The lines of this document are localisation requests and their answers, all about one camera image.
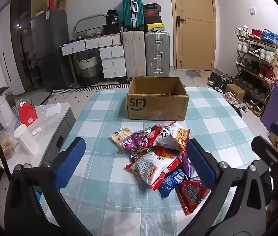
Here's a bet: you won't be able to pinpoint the clear food container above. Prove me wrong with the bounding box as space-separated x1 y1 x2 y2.
0 128 19 159

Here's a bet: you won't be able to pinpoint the beige suitcase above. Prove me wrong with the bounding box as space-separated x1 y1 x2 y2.
122 31 146 79

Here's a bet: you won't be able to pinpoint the small brown cardboard box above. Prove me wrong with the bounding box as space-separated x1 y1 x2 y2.
225 84 245 104

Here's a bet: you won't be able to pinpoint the rows of shoes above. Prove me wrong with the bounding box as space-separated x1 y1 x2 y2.
235 25 278 115

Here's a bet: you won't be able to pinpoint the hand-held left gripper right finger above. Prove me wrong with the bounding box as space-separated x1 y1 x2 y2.
178 139 274 236

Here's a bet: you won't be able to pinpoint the white red snack packet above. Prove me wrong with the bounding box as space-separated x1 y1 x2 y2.
125 151 182 191

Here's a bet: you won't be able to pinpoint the blue snack packet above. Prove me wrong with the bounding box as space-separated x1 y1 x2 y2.
157 165 189 198

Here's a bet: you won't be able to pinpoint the black printed bag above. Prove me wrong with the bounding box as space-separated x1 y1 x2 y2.
106 9 119 25

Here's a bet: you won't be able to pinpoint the wooden door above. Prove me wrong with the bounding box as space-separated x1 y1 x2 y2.
170 0 215 71

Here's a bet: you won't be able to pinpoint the white dresser with drawers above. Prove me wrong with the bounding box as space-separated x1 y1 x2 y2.
60 33 127 79

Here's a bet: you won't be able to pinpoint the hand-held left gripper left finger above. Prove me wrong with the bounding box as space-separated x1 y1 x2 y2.
4 136 93 236

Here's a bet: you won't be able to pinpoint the dark glass cabinet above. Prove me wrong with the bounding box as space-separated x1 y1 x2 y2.
9 0 41 92

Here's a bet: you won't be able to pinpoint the yellow biscuit packet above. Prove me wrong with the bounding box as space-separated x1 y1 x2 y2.
111 127 133 144

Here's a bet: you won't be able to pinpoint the red dark chocolate packet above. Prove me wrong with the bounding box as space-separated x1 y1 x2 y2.
151 125 163 140

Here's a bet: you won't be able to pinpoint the oval mirror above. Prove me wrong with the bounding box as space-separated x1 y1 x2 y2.
75 14 107 34

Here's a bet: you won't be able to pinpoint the silver suitcase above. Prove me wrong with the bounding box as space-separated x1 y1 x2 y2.
144 31 171 77

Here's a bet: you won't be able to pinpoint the dark grey fridge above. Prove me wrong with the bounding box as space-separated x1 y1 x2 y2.
30 9 73 92

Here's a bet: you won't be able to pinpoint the red packet with blue print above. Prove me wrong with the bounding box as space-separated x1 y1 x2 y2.
175 181 211 216

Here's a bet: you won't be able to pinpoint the red gift box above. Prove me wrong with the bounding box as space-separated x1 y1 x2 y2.
19 100 38 127

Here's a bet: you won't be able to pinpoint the white paper sheet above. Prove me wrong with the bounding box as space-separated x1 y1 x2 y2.
44 103 61 118

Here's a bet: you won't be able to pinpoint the white cup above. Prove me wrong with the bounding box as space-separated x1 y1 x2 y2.
14 124 40 156

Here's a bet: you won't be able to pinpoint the black storage box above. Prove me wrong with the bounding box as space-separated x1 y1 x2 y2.
103 24 122 35

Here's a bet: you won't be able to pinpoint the white orange noodle snack packet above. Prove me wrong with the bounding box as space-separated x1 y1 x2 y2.
155 122 191 153

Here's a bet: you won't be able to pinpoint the white kettle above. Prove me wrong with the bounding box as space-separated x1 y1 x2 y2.
0 95 16 128

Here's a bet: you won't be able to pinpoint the teal suitcase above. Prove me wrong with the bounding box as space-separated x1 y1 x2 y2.
122 0 145 29

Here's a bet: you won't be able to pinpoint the white marble side table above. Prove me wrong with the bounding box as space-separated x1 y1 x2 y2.
0 102 77 177

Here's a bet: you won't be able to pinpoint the plain black shoe box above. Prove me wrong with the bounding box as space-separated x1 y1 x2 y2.
144 16 162 25

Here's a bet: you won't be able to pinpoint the woven laundry basket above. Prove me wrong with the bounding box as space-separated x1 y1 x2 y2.
76 56 100 85

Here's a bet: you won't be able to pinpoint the purple bag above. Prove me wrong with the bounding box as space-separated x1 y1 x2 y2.
260 77 278 133

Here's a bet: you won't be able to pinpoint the blue checked tablecloth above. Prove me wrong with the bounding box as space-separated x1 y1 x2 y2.
56 87 278 236

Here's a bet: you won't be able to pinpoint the wooden shoe rack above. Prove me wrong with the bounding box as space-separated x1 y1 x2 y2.
235 26 278 117

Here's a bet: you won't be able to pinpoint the pile of floor shoes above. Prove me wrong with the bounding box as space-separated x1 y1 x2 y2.
207 71 249 116

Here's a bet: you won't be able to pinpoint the red orange snack packet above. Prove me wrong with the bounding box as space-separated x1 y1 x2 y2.
156 146 184 161

